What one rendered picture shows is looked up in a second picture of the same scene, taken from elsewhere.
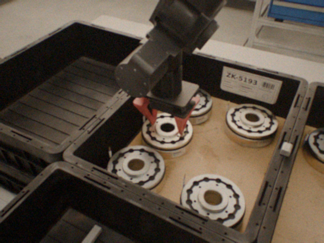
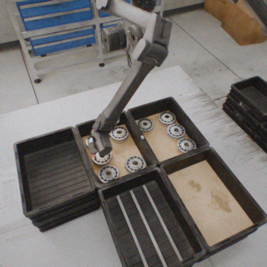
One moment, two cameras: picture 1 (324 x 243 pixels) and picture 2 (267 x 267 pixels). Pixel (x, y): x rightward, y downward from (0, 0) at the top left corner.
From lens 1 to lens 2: 0.73 m
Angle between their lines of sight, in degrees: 37
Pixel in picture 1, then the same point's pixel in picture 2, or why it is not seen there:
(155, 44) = (105, 138)
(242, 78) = not seen: hidden behind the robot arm
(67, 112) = (57, 180)
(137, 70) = (107, 148)
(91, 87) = (50, 164)
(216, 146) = (117, 148)
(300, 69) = (99, 93)
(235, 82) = not seen: hidden behind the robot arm
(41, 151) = (89, 192)
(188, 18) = (110, 126)
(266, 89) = not seen: hidden behind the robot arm
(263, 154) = (130, 140)
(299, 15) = (53, 48)
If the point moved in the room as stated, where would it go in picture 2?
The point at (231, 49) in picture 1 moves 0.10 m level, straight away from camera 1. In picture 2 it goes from (64, 100) to (58, 93)
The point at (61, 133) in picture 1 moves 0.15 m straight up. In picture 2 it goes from (67, 187) to (60, 171)
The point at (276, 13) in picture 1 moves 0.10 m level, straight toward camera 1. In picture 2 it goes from (39, 52) to (42, 57)
